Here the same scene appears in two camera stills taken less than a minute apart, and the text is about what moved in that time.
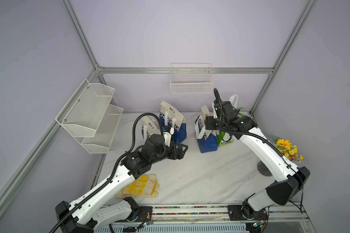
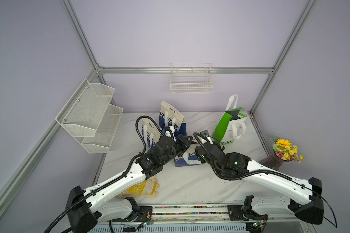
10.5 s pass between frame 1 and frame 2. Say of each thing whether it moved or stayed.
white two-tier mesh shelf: stayed
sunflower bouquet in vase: stayed
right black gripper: moved
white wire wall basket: stayed
